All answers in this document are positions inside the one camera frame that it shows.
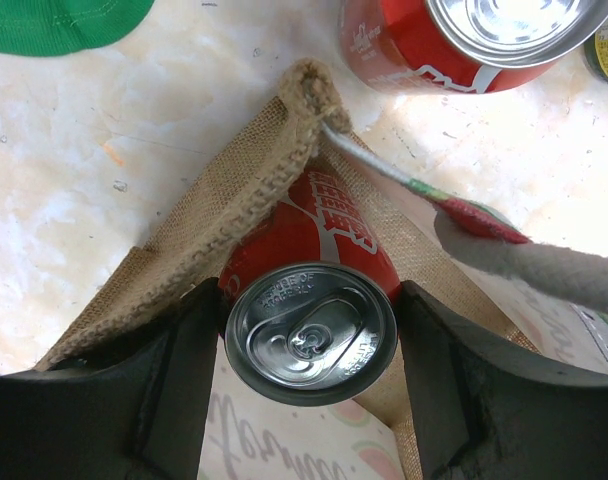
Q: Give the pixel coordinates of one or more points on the burlap canvas bag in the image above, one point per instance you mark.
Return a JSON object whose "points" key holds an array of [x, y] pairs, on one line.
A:
{"points": [[307, 125]]}

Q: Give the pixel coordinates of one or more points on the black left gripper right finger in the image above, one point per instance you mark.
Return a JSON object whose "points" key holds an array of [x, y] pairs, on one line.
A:
{"points": [[484, 407]]}

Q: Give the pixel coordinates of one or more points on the red cola can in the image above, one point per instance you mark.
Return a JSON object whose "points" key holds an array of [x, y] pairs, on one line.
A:
{"points": [[311, 293], [461, 46]]}

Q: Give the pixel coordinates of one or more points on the green t-shirt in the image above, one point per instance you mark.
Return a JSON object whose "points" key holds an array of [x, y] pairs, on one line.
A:
{"points": [[50, 28]]}

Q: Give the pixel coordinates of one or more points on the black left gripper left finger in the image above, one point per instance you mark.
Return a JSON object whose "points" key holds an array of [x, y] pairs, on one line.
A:
{"points": [[132, 408]]}

